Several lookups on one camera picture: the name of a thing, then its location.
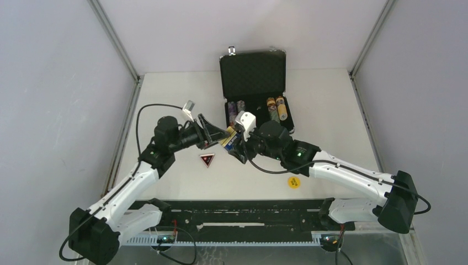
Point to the yellow round button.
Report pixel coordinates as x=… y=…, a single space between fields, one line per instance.
x=294 y=182

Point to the red black triangular button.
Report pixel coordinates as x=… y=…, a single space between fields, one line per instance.
x=207 y=159

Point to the green orange chip row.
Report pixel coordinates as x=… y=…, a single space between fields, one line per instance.
x=272 y=110

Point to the playing card deck box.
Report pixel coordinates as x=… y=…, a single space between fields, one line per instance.
x=229 y=142

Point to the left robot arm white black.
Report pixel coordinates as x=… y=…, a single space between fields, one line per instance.
x=97 y=233

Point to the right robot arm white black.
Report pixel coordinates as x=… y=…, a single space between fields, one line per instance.
x=389 y=199

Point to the purple chip row far left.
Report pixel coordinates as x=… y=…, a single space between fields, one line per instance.
x=232 y=112

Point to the yellow chip row far right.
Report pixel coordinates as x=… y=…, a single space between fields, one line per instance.
x=281 y=107

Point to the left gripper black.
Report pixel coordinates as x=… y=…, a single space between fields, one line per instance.
x=208 y=134

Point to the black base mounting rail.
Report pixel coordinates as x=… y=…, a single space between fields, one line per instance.
x=216 y=222

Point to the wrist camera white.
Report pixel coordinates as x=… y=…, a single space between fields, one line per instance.
x=187 y=110
x=246 y=122

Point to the green chip row inner left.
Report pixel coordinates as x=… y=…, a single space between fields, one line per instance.
x=241 y=106

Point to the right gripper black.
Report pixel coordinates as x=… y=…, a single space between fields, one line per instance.
x=239 y=149

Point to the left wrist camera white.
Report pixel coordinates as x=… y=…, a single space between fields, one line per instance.
x=187 y=110

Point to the black aluminium poker case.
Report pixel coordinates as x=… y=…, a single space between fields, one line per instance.
x=253 y=77

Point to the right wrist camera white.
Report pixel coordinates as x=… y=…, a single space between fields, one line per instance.
x=246 y=122

